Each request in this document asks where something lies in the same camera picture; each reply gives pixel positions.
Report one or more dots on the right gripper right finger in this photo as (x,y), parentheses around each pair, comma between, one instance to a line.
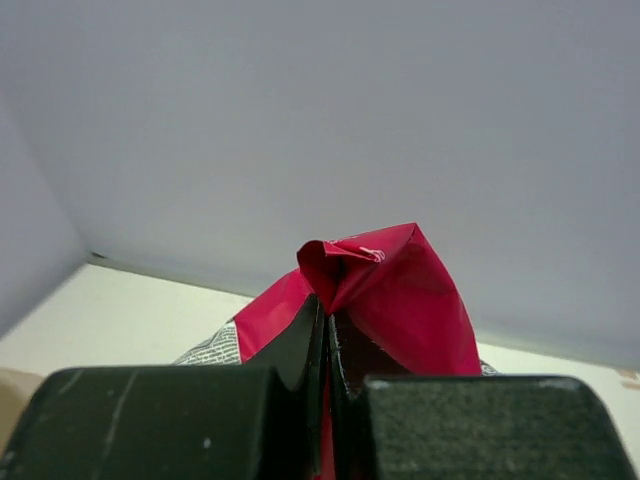
(388,423)

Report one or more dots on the red R snack packet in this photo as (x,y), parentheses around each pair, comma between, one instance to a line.
(379,303)

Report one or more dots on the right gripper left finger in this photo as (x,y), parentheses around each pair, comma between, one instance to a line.
(258,420)

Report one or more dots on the brown paper bag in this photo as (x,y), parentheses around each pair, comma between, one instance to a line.
(16,390)

